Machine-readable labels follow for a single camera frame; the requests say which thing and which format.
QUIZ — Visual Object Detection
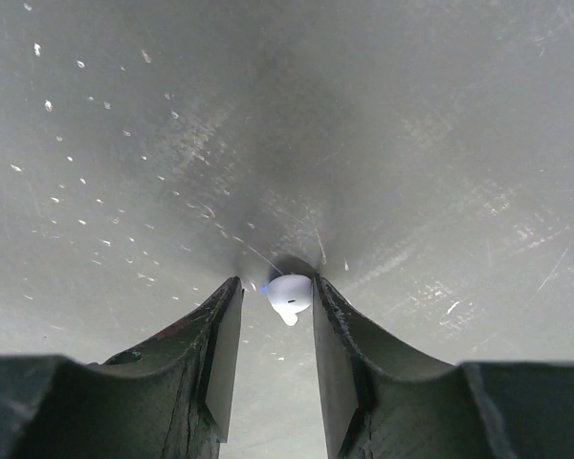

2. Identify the white earbud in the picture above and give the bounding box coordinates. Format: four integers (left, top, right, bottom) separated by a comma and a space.
267, 274, 313, 327

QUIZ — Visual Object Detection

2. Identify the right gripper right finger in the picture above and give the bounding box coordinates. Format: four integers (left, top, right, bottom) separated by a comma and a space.
313, 276, 574, 458

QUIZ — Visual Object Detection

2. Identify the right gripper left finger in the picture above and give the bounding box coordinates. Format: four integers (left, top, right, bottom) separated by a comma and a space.
0, 277, 244, 458

